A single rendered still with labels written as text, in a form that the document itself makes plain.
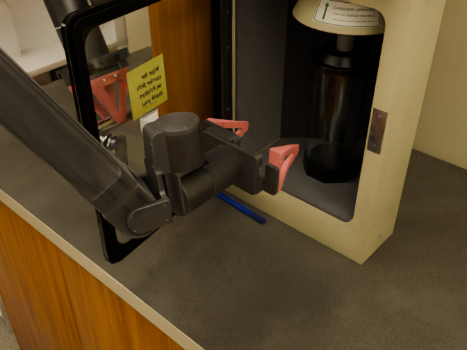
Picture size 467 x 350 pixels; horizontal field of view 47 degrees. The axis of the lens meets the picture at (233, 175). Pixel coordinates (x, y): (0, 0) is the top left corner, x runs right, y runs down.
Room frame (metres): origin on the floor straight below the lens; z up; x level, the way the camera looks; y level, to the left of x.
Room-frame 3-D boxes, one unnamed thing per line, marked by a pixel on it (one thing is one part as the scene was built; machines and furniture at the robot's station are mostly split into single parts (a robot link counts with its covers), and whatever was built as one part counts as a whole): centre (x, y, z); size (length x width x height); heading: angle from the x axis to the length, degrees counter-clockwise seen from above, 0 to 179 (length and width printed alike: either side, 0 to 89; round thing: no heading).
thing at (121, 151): (0.63, 0.16, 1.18); 0.02 x 0.02 x 0.06; 55
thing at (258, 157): (0.61, 0.02, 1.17); 0.10 x 0.07 x 0.07; 48
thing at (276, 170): (0.64, -0.05, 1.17); 0.09 x 0.07 x 0.07; 138
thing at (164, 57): (0.73, 0.11, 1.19); 0.30 x 0.01 x 0.40; 145
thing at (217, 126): (0.69, 0.00, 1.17); 0.09 x 0.07 x 0.07; 138
